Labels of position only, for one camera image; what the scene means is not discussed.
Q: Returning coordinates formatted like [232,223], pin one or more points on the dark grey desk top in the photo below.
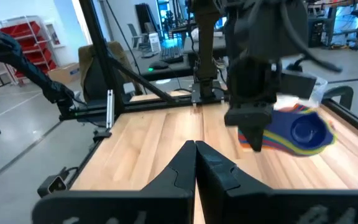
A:
[204,46]

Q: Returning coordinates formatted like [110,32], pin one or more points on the silver metal bracket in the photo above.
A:
[110,109]

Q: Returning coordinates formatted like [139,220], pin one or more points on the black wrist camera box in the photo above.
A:
[298,84]

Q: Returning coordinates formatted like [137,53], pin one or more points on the red shelf rack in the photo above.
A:
[26,40]

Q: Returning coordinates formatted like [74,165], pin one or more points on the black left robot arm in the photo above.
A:
[207,46]

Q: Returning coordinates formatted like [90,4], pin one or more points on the yellow measuring cup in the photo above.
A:
[277,143]

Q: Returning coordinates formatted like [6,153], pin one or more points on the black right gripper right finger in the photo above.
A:
[259,208]

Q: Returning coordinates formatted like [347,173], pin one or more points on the stack of colourful measuring cups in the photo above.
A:
[242,143]

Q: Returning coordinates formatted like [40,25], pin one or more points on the black computer mouse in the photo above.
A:
[158,65]

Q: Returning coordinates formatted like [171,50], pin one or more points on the chair with olive jacket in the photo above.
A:
[92,74]

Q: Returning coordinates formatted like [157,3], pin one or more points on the clear plastic basket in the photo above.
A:
[320,90]

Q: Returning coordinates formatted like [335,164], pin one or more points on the cardboard box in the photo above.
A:
[64,73]

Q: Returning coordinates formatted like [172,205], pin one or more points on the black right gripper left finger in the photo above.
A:
[135,208]

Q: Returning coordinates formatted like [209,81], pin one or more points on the green measuring cup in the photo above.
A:
[291,149]

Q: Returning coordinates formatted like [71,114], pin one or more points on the black keyboard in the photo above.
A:
[171,54]

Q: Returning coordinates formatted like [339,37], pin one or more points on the white computer tower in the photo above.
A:
[154,42]

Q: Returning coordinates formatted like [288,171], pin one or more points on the black aluminium table frame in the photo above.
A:
[99,46]

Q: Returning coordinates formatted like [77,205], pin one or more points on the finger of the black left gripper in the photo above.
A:
[256,137]

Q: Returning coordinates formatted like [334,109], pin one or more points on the small black camera box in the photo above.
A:
[53,185]

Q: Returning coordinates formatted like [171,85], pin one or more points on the low dark desk top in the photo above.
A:
[166,73]

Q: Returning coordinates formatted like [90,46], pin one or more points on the grey office chair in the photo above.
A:
[135,35]

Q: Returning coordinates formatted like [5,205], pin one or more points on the black curved pipe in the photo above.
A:
[337,90]

